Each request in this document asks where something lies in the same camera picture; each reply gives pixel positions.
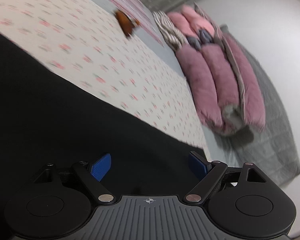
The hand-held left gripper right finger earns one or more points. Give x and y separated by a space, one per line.
196 165

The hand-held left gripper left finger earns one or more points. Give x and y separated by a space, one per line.
101 166

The black pants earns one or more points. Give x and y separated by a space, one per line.
65 117

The folded mauve comforter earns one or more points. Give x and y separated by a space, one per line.
210 80

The grey quilted blanket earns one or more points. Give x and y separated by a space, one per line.
272 110

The grey-blue bed sheet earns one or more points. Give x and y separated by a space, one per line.
170 57

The cherry print bed cover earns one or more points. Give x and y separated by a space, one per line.
90 42

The brown white striped cloth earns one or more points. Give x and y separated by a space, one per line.
170 30

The brown hair claw clip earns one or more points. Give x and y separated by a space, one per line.
126 25

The pink fleece blanket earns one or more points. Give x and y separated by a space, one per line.
190 20

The pink striped cloth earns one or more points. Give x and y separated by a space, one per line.
130 2

